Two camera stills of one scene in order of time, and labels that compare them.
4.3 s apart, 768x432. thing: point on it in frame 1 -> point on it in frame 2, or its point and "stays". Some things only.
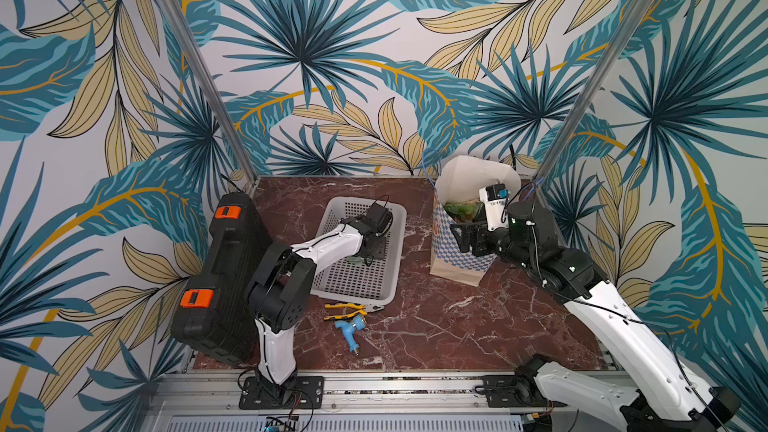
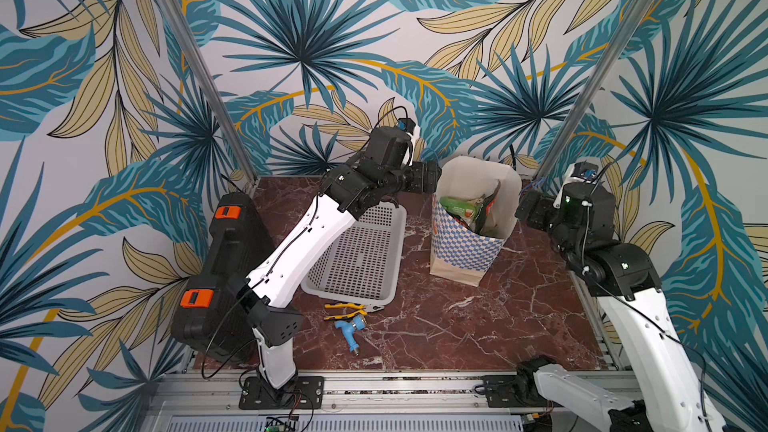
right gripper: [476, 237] -> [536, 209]
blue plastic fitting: [348, 328] stays
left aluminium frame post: [210, 86] stays
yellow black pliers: [363, 310] stays
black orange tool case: [215, 319] stays
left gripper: [380, 254] -> [420, 184]
